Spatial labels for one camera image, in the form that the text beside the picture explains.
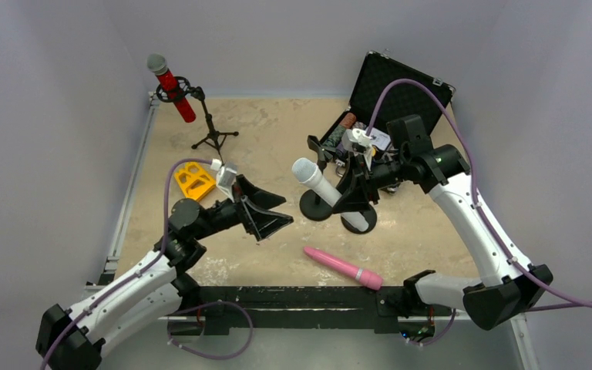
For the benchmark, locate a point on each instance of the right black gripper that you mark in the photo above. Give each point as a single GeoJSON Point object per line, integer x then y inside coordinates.
{"type": "Point", "coordinates": [358, 170]}

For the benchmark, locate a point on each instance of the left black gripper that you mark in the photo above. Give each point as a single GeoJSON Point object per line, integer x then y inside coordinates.
{"type": "Point", "coordinates": [243, 208]}

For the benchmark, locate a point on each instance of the black round-base stand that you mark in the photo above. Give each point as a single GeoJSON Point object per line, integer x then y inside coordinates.
{"type": "Point", "coordinates": [360, 222]}
{"type": "Point", "coordinates": [310, 204]}

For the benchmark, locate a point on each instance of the white microphone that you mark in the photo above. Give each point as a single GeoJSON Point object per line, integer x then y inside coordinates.
{"type": "Point", "coordinates": [308, 174]}

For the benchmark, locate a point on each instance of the black tripod shock mount stand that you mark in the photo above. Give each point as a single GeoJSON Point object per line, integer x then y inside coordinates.
{"type": "Point", "coordinates": [214, 137]}

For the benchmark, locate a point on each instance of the red glitter microphone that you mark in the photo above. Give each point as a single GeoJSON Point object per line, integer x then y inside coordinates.
{"type": "Point", "coordinates": [157, 64]}

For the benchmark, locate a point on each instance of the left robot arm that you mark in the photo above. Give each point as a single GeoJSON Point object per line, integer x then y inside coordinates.
{"type": "Point", "coordinates": [81, 336]}

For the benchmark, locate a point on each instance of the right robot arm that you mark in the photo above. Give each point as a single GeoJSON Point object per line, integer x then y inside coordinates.
{"type": "Point", "coordinates": [507, 279]}

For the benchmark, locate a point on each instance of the white card deck box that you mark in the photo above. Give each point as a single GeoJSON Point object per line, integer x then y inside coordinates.
{"type": "Point", "coordinates": [379, 140]}

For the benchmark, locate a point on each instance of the pink microphone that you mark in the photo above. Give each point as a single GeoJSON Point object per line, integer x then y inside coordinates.
{"type": "Point", "coordinates": [364, 277]}

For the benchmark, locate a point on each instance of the black poker chip case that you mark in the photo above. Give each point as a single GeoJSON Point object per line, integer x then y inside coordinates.
{"type": "Point", "coordinates": [377, 71]}

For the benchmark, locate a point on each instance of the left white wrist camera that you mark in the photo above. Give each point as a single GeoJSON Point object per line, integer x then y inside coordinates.
{"type": "Point", "coordinates": [226, 174]}

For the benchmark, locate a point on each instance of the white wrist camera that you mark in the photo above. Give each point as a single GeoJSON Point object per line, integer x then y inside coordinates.
{"type": "Point", "coordinates": [226, 174]}
{"type": "Point", "coordinates": [357, 141]}

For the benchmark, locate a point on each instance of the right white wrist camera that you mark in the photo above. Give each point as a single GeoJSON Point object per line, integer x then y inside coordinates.
{"type": "Point", "coordinates": [357, 141]}

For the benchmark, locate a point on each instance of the yellow plastic bracket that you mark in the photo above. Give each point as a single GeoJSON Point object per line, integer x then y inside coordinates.
{"type": "Point", "coordinates": [194, 181]}

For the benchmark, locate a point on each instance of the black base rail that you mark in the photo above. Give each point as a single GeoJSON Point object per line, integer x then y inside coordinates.
{"type": "Point", "coordinates": [222, 308]}

